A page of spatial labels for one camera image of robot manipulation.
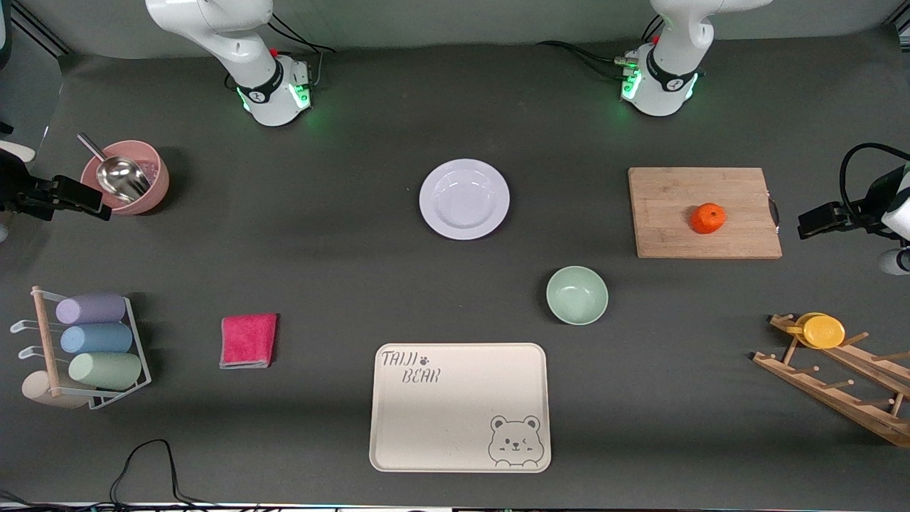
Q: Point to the cream tray with bear print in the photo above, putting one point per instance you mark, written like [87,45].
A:
[455,419]

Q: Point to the green cup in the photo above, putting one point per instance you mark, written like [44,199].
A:
[106,370]

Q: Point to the dark grey table mat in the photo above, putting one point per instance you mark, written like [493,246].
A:
[355,284]

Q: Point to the blue cup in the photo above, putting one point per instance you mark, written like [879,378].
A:
[98,339]

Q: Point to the pale green bowl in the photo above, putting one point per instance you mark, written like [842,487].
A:
[576,295]

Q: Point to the wooden cutting board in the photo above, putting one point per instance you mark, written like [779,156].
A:
[661,213]

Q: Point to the metal scoop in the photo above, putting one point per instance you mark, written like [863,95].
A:
[122,178]

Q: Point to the purple cup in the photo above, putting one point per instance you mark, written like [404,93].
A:
[92,309]

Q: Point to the pink bowl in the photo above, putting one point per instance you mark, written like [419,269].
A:
[158,186]

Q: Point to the wooden peg drying rack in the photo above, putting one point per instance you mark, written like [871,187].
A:
[832,395]

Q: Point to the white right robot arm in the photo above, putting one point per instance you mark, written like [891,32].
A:
[263,85]

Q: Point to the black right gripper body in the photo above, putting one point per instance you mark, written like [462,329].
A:
[15,186]

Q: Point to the beige cup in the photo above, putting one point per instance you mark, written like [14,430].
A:
[37,391]

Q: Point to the orange fruit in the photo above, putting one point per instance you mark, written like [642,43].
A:
[708,218]

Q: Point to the white background object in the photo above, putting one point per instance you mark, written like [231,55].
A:
[15,151]

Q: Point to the pale lavender round plate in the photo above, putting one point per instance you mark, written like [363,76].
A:
[464,199]

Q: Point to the yellow cup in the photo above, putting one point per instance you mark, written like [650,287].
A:
[823,332]

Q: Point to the pink folded cloth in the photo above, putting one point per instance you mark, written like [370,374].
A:
[249,341]

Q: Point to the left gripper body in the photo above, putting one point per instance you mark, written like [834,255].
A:
[859,212]

